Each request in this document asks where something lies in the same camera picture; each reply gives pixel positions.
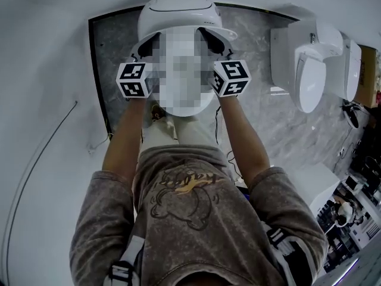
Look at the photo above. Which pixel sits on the cluttered equipment rack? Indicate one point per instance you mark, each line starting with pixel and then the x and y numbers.
pixel 354 207

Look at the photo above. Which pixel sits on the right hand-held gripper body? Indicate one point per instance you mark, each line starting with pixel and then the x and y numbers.
pixel 233 76

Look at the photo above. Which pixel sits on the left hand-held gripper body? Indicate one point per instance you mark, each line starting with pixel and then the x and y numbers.
pixel 132 79

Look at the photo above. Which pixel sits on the black and white sneaker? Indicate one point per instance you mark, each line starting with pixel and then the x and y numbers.
pixel 352 115

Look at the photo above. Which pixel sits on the person's left yellow shoe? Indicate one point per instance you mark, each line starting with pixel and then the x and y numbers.
pixel 156 112

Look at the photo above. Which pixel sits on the white cabinet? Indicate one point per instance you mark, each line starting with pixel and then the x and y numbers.
pixel 323 183

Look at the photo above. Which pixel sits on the brown printed t-shirt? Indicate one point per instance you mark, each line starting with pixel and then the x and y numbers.
pixel 193 225

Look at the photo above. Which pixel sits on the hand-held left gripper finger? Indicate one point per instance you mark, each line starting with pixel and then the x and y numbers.
pixel 146 48

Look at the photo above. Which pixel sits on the large brown cardboard box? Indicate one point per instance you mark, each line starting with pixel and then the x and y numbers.
pixel 369 79

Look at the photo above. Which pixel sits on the person's right forearm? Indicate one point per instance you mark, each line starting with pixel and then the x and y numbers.
pixel 244 141

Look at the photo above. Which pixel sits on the beige trousers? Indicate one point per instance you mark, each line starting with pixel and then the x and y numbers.
pixel 190 133

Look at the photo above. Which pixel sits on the person's left forearm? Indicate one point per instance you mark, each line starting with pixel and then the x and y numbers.
pixel 125 136

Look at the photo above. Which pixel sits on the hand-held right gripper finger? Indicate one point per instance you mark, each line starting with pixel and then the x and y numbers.
pixel 212 40

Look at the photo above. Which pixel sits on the white toilet with tank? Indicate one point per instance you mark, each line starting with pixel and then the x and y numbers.
pixel 309 70

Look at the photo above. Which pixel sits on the black floor trim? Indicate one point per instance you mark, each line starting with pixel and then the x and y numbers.
pixel 98 79

